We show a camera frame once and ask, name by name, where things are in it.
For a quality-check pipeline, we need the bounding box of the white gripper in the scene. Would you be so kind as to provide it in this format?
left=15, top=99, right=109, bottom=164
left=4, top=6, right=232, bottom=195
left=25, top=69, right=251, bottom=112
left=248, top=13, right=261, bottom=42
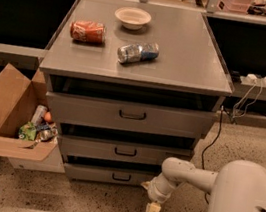
left=141, top=174, right=178, bottom=212

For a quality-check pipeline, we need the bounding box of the grey bottom drawer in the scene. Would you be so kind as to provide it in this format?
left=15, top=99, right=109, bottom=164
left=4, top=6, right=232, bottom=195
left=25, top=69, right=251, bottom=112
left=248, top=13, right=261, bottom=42
left=64, top=163, right=157, bottom=186

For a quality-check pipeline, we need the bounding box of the grey drawer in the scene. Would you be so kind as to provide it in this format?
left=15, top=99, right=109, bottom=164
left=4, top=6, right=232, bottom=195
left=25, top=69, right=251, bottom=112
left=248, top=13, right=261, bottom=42
left=46, top=92, right=215, bottom=140
left=58, top=135, right=193, bottom=165
left=64, top=163, right=157, bottom=186

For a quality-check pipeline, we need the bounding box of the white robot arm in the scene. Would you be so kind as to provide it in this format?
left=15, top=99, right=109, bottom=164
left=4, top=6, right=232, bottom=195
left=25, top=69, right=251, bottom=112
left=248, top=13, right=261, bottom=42
left=142, top=157, right=266, bottom=212

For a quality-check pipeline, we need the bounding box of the grey top drawer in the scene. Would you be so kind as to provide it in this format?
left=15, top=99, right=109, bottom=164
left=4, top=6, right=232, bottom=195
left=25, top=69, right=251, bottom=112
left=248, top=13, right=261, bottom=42
left=46, top=92, right=215, bottom=140

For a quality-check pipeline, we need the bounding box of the grey middle drawer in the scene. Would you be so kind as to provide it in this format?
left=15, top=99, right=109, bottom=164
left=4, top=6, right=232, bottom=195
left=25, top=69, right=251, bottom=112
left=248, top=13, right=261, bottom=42
left=58, top=135, right=193, bottom=165

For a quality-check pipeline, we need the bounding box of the grey drawer cabinet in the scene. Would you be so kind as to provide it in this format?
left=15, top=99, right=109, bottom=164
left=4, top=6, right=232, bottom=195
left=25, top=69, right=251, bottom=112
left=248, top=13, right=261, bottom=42
left=40, top=0, right=232, bottom=185

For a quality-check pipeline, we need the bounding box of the crushed can in box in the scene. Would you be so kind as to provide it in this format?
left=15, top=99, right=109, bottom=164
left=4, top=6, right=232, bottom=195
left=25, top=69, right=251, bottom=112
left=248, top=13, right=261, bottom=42
left=36, top=128, right=58, bottom=142

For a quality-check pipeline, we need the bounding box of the orange fruit in box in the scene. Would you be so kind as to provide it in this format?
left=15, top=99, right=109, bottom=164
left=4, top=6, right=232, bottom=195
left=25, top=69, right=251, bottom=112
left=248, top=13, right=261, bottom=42
left=44, top=112, right=52, bottom=123

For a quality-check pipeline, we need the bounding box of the green snack bag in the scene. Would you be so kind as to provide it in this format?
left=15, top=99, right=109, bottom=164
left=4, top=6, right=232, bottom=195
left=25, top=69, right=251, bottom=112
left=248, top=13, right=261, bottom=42
left=18, top=122, right=37, bottom=141

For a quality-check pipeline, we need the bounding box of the silver can in box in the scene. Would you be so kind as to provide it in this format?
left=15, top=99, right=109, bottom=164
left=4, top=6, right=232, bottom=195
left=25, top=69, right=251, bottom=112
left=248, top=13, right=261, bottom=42
left=31, top=105, right=47, bottom=126

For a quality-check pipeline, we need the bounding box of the silver blue soda can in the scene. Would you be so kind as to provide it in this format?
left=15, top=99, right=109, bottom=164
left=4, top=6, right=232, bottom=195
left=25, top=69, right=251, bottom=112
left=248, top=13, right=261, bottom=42
left=117, top=43, right=160, bottom=64

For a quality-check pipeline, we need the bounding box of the brown cardboard box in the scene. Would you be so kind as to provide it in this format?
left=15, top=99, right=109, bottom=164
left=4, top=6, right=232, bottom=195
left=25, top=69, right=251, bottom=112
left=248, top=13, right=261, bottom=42
left=0, top=64, right=64, bottom=173

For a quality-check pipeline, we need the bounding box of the orange soda can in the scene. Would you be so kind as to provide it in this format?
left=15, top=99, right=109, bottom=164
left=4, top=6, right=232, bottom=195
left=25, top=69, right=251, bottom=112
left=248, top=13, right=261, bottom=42
left=70, top=20, right=106, bottom=44

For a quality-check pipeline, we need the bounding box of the white bowl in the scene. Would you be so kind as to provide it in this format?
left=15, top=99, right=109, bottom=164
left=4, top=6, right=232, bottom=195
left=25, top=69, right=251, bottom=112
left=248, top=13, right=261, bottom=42
left=115, top=7, right=152, bottom=31

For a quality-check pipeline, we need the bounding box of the pink plastic container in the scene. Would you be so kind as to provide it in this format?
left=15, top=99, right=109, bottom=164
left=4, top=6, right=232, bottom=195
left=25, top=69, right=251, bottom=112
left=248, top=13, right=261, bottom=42
left=218, top=0, right=253, bottom=14

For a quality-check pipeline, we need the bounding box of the black power cable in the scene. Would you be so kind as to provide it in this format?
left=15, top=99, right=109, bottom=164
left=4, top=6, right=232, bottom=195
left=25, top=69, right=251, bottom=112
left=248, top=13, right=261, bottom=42
left=198, top=104, right=226, bottom=173

